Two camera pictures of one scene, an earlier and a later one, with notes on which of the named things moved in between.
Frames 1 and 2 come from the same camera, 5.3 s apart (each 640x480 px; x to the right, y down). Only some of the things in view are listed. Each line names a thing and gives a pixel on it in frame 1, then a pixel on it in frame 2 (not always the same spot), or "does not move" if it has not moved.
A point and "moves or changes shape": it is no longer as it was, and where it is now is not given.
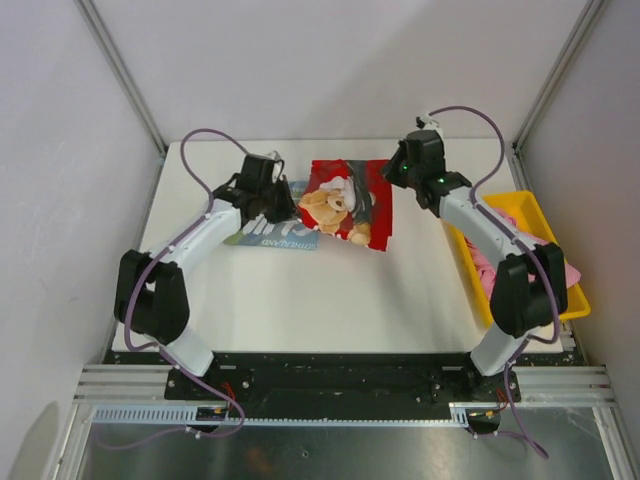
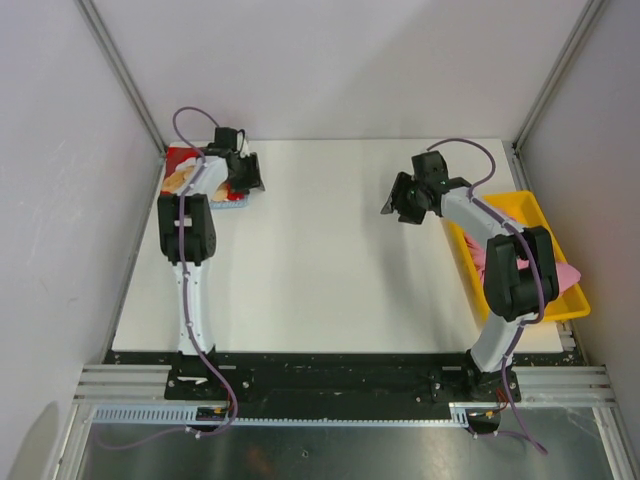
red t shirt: [350, 199] → [182, 164]
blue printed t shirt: [295, 233] moves or changes shape
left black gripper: [287, 211] → [254, 180]
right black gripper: [391, 170] → [398, 200]
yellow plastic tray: [526, 209] does not move
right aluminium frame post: [521, 174] does not move
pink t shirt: [485, 264] does not move
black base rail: [339, 385] does not move
